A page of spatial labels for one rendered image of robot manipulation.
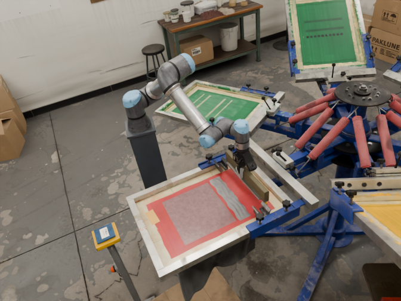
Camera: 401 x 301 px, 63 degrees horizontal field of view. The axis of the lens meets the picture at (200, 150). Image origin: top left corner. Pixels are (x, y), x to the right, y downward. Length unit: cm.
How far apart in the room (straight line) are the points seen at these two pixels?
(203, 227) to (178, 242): 15
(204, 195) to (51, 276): 169
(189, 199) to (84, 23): 370
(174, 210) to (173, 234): 16
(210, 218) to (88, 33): 389
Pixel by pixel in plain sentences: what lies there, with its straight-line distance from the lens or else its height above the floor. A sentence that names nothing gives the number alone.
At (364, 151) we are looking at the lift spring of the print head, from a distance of 194.
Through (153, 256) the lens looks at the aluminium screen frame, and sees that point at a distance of 167.
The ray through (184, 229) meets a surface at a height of 96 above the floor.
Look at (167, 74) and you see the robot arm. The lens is 167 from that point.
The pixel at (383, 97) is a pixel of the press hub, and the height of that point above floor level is 131.
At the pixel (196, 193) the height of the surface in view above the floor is 96.
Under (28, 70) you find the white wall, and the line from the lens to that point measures 526.
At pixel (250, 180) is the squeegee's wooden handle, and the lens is 178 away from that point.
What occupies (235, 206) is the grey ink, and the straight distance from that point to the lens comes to 183.
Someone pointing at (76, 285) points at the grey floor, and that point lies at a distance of 300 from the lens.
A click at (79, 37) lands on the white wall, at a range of 517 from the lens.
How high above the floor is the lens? 234
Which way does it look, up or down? 38 degrees down
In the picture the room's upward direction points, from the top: 9 degrees counter-clockwise
